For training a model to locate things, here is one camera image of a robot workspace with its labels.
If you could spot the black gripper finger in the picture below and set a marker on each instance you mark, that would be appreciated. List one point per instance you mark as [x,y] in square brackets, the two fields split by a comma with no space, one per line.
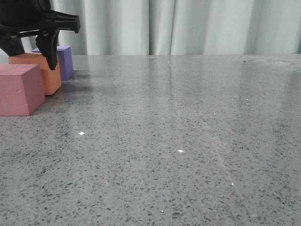
[12,47]
[47,44]

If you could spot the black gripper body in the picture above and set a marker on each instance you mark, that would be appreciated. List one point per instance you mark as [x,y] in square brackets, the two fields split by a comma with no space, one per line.
[23,16]

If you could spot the orange foam cube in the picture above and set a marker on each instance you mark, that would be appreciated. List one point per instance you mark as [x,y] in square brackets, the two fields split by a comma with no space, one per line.
[51,78]

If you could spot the purple foam cube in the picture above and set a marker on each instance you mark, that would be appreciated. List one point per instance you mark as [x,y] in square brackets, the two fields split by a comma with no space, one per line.
[65,62]

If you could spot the pink foam cube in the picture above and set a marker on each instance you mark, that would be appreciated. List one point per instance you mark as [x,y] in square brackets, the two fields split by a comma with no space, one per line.
[21,89]

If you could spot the grey-green curtain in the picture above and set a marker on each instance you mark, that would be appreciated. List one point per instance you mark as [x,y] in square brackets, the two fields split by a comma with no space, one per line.
[183,27]

